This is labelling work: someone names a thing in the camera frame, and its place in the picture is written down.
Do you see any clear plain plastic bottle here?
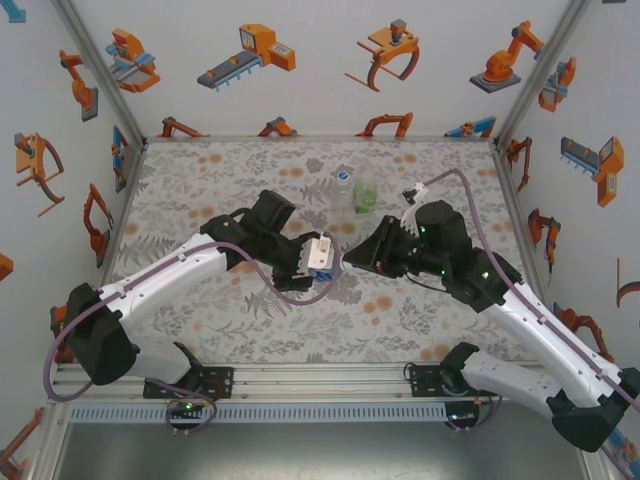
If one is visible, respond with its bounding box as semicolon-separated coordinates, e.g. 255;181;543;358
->
329;168;357;221

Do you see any slotted grey cable duct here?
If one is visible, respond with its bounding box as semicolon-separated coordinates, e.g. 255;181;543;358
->
67;402;447;425

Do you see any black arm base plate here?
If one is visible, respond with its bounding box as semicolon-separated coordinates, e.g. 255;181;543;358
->
143;366;236;400
403;362;496;400

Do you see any clear glass with green liquid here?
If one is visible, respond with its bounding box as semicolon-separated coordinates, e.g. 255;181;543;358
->
352;169;380;215

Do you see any aluminium frame rail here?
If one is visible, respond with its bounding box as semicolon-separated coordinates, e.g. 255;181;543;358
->
47;360;551;405
491;142;551;301
143;133;500;146
98;142;150;281

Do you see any floral patterned table cover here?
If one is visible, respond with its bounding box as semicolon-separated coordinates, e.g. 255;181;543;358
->
102;139;551;365

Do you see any aluminium frame post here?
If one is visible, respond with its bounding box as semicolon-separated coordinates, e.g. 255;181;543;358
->
49;0;150;147
27;402;71;480
577;447;619;480
493;0;596;149

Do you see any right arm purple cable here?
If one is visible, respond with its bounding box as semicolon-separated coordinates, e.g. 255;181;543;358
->
422;168;640;479

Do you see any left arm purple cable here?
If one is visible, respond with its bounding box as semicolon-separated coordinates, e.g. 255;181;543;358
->
43;232;346;437

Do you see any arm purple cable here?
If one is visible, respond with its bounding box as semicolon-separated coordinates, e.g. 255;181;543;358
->
43;232;346;437
422;168;640;479

